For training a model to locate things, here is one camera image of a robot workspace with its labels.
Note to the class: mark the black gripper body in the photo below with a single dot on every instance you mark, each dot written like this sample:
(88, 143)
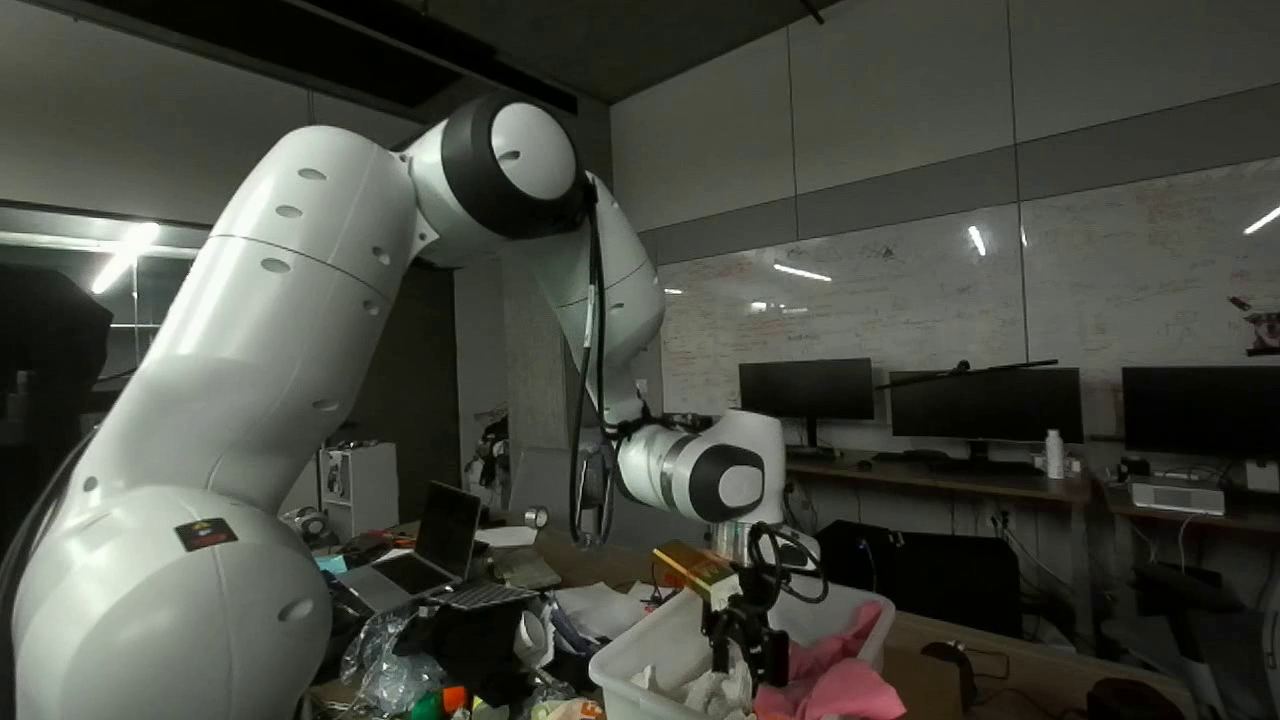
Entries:
(755, 625)

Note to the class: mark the white cloth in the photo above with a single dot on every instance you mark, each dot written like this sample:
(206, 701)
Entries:
(692, 684)

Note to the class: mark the pink cloth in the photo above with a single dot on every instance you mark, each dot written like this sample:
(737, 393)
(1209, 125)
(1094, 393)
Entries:
(843, 682)

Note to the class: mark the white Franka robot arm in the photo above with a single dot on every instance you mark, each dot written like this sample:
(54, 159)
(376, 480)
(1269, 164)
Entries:
(267, 335)

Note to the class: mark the translucent white plastic storage box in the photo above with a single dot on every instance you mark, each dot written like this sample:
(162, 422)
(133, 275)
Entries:
(624, 684)

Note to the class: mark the black box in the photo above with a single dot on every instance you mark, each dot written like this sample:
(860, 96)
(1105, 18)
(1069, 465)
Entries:
(482, 642)

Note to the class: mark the black computer monitor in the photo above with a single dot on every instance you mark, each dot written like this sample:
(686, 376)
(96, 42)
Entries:
(806, 391)
(986, 401)
(1201, 410)

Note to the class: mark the small orange round object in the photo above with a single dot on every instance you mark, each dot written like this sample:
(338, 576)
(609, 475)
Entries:
(456, 699)

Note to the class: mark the small green object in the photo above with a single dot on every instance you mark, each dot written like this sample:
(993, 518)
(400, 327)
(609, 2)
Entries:
(424, 701)

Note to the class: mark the black background stand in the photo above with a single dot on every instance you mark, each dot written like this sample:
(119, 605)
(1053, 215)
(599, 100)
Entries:
(491, 462)

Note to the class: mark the open grey laptop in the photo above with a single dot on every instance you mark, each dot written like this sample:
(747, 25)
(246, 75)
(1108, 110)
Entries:
(445, 527)

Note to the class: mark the white spray bottle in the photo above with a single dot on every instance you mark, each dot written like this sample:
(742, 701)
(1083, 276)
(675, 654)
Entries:
(1053, 459)

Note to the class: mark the crumpled clear plastic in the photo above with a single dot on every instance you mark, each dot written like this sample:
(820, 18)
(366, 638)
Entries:
(382, 667)

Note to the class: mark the white cabinet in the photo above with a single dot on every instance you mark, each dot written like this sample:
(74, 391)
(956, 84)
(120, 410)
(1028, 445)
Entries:
(362, 485)

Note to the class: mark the white desk device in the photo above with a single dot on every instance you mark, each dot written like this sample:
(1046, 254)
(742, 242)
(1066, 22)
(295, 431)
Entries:
(1176, 497)

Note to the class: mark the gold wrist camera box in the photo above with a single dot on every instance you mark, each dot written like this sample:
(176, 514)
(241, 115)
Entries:
(692, 567)

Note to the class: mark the long wooden wall desk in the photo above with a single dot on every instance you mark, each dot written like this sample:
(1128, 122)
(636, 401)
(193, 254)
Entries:
(934, 480)

